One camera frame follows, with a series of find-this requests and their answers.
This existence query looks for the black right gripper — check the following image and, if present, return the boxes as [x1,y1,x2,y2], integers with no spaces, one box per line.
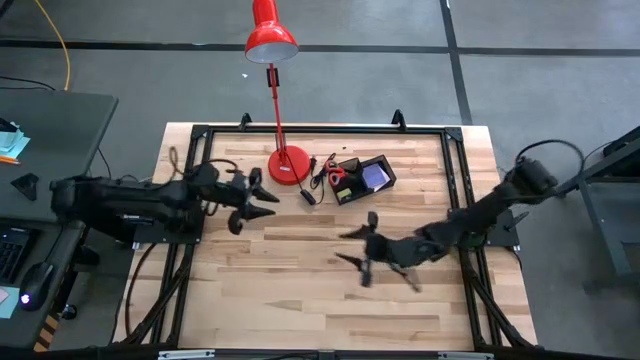
[333,210,407,289]

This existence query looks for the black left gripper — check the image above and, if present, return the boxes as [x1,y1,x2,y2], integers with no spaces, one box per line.
[215,167,281,236]

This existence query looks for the black mesh desk organizer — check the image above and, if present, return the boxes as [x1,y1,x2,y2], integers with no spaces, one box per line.
[329,153,398,206]

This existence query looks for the purple sticky note pad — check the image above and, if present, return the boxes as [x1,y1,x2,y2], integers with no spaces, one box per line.
[362,163,391,187]

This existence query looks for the red-handled scissors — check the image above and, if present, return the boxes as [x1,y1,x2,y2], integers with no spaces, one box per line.
[322,158,347,189]

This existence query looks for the red desk lamp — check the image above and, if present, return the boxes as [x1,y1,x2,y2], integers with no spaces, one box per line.
[243,0,312,187]

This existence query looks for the dark grey desk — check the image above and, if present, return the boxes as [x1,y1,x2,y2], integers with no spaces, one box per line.
[0,89,120,224]

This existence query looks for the black triangular stand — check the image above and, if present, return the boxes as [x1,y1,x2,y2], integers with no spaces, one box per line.
[10,172,41,203]

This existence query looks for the black computer mouse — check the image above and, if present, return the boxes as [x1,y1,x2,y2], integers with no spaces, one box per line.
[18,261,57,312]

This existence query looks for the black keyboard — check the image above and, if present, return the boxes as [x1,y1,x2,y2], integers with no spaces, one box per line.
[0,225,32,285]

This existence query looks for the yellow black hazard tape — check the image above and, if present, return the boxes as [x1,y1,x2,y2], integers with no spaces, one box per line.
[32,310,61,353]

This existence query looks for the dark metal cart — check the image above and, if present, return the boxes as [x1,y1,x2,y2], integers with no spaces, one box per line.
[550,124,640,295]

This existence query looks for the light blue paper stack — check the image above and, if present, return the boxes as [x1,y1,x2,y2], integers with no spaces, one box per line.
[0,118,32,159]

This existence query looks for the black keyboard desk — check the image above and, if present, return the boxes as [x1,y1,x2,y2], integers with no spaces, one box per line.
[0,219,87,351]

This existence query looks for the light blue paper sheet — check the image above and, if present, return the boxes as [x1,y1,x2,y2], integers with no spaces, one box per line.
[0,284,21,320]

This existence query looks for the black lamp power cord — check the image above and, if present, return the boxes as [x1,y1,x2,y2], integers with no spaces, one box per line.
[298,152,337,206]

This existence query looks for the brown cable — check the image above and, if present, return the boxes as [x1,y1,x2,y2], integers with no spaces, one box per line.
[167,145,187,177]

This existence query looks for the black aluminium table frame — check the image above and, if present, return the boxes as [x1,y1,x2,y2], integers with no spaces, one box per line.
[112,108,539,360]

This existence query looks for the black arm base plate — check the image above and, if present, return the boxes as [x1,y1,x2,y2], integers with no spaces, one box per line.
[132,207,207,246]
[448,207,521,249]

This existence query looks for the yellow cable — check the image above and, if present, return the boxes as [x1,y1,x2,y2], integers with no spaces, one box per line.
[32,0,72,92]

